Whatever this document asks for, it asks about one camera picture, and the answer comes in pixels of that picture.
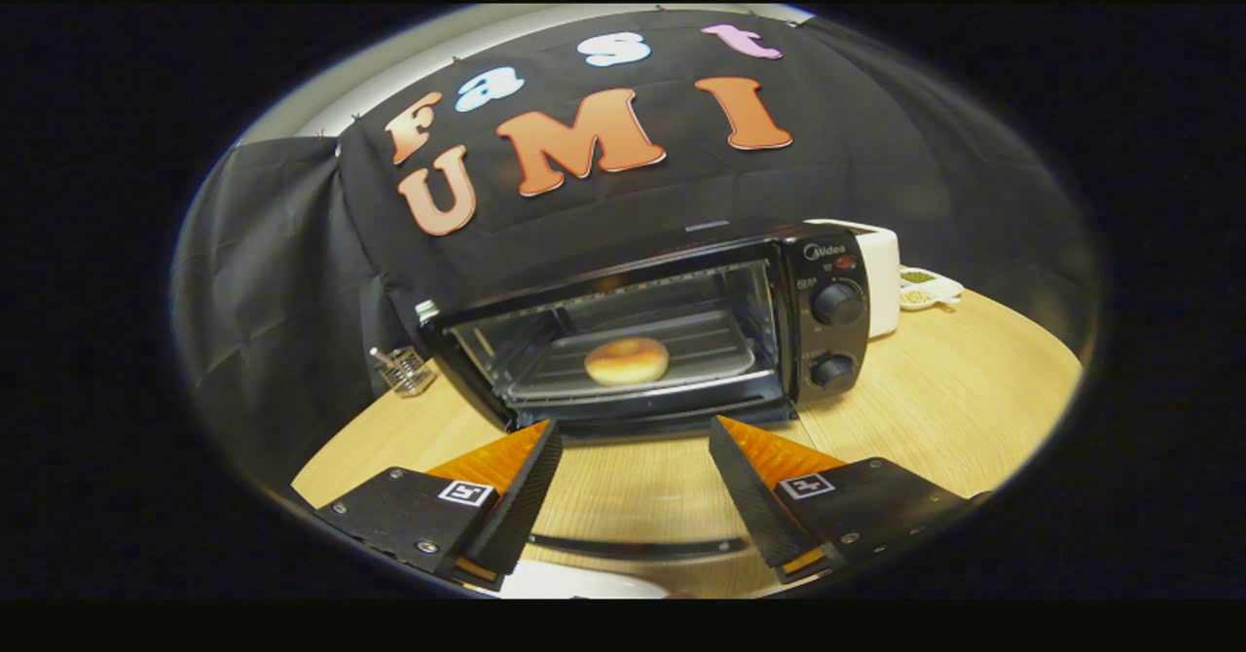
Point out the white bread toaster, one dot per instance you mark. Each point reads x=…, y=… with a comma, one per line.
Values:
x=884, y=277

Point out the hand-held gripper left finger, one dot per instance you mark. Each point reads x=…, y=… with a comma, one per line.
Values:
x=526, y=511

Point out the black backdrop cloth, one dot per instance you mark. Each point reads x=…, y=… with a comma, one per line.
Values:
x=273, y=263

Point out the metal oven tray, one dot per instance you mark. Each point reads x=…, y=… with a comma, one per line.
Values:
x=711, y=345

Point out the white dish with green contents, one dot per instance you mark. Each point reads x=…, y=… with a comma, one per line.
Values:
x=925, y=287

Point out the white plate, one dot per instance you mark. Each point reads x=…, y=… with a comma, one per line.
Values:
x=584, y=586

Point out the black toaster oven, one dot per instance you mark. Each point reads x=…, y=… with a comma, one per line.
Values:
x=832, y=336

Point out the glazed brown donut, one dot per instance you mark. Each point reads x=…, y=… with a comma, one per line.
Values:
x=626, y=365

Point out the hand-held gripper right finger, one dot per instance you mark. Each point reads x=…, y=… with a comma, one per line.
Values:
x=750, y=501

